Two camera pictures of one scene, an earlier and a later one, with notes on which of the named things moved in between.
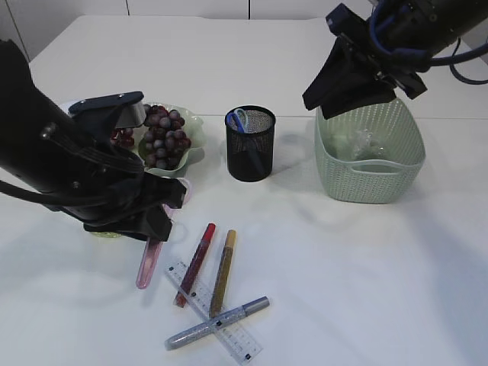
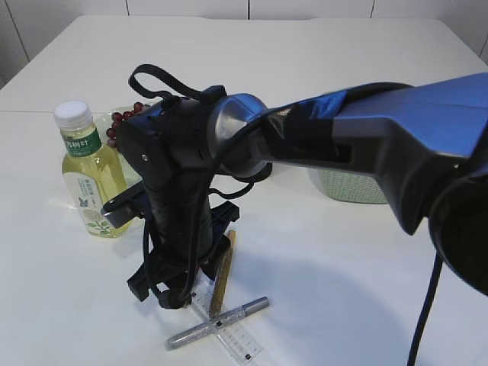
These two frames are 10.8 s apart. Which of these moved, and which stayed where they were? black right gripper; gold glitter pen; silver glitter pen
Moved: black right gripper
Stayed: gold glitter pen; silver glitter pen
